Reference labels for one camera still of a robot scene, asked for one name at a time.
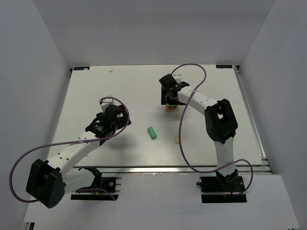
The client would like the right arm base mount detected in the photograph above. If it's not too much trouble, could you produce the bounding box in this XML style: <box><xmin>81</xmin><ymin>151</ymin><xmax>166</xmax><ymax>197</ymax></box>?
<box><xmin>196</xmin><ymin>176</ymin><xmax>247</xmax><ymax>204</ymax></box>

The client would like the left blue corner label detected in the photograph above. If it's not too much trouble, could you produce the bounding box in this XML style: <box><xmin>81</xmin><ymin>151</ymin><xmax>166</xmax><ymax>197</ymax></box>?
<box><xmin>73</xmin><ymin>66</ymin><xmax>90</xmax><ymax>71</ymax></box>

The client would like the right blue corner label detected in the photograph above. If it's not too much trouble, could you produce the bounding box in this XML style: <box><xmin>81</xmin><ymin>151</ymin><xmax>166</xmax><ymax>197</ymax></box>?
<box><xmin>215</xmin><ymin>64</ymin><xmax>233</xmax><ymax>69</ymax></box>

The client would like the small light wood block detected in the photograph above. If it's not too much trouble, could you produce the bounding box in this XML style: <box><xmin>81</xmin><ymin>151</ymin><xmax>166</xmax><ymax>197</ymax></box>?
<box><xmin>174</xmin><ymin>136</ymin><xmax>179</xmax><ymax>145</ymax></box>

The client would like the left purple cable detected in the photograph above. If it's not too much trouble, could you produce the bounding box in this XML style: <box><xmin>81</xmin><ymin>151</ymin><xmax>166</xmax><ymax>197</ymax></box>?
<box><xmin>9</xmin><ymin>97</ymin><xmax>131</xmax><ymax>203</ymax></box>

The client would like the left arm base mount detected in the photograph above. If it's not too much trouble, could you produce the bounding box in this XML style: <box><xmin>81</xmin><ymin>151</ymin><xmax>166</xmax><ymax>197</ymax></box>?
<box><xmin>71</xmin><ymin>166</ymin><xmax>120</xmax><ymax>201</ymax></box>

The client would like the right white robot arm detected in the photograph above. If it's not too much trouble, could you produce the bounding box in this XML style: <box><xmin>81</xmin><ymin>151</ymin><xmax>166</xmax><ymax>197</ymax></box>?
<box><xmin>159</xmin><ymin>74</ymin><xmax>238</xmax><ymax>181</ymax></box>

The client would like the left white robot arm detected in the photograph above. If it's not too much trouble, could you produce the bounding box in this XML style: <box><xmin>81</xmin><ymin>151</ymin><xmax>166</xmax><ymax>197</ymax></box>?
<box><xmin>26</xmin><ymin>104</ymin><xmax>131</xmax><ymax>208</ymax></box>

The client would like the aluminium frame rail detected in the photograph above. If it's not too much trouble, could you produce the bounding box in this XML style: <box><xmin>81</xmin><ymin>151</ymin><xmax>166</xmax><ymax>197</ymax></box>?
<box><xmin>233</xmin><ymin>66</ymin><xmax>272</xmax><ymax>173</ymax></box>

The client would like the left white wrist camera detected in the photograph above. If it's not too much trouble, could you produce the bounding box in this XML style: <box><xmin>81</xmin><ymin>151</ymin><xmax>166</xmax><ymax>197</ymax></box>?
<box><xmin>99</xmin><ymin>96</ymin><xmax>115</xmax><ymax>113</ymax></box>

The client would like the blue corner label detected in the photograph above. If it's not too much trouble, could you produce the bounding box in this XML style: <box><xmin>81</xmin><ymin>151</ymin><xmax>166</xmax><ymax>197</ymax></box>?
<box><xmin>215</xmin><ymin>64</ymin><xmax>233</xmax><ymax>69</ymax></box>
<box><xmin>73</xmin><ymin>66</ymin><xmax>90</xmax><ymax>71</ymax></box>

